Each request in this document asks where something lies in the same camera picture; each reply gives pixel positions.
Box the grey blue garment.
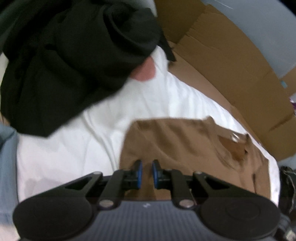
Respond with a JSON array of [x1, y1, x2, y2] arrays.
[[0, 124, 19, 225]]

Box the brown t-shirt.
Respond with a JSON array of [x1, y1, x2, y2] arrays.
[[119, 117, 271, 200]]

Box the cream cartoon print blanket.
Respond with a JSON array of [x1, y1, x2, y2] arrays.
[[16, 48, 280, 203]]

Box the black folded garment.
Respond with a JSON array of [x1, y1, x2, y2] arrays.
[[278, 166, 295, 215]]

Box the black crumpled garment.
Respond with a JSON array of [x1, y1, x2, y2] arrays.
[[1, 1, 175, 137]]

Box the brown cardboard sheet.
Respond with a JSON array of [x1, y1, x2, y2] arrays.
[[155, 1, 295, 161]]

